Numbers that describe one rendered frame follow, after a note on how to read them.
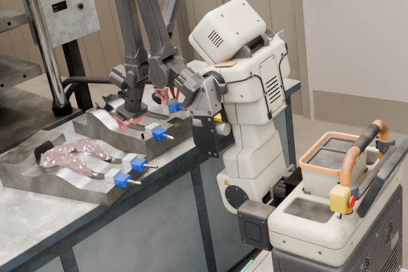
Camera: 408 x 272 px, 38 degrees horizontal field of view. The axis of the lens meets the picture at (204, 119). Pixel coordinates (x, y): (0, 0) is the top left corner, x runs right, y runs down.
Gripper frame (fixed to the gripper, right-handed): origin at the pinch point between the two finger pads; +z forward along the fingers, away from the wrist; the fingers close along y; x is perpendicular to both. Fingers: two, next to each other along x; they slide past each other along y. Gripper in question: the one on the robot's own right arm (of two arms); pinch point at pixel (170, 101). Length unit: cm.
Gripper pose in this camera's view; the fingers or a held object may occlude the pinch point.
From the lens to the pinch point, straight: 229.3
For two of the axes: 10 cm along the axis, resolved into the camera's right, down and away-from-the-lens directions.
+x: 6.9, 0.8, -7.2
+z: 1.6, 9.5, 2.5
